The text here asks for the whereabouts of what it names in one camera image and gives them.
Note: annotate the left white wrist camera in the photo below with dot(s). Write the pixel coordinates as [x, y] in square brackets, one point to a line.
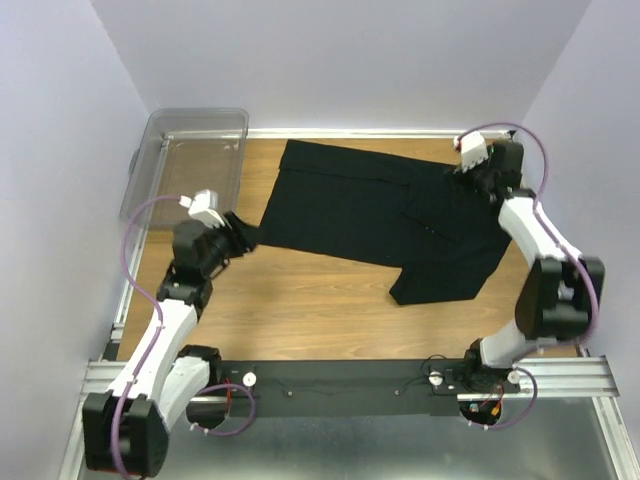
[203, 208]

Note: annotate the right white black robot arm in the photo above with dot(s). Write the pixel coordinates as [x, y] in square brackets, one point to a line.
[559, 301]

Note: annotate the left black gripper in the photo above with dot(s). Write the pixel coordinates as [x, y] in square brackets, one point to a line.
[243, 236]

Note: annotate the aluminium frame rail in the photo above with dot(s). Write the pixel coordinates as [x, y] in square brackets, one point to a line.
[568, 377]

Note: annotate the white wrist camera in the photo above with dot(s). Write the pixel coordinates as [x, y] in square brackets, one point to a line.
[472, 149]
[203, 208]

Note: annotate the clear plastic bin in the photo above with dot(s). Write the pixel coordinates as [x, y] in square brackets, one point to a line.
[186, 150]

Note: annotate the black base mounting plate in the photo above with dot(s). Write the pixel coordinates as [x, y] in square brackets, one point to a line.
[351, 388]

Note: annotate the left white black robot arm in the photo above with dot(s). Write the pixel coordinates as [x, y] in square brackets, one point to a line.
[126, 428]

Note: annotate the black t shirt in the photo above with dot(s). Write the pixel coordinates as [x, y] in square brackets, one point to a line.
[385, 210]

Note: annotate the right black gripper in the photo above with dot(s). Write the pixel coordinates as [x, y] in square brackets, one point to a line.
[462, 178]

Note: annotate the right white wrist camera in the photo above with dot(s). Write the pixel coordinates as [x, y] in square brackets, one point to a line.
[472, 149]

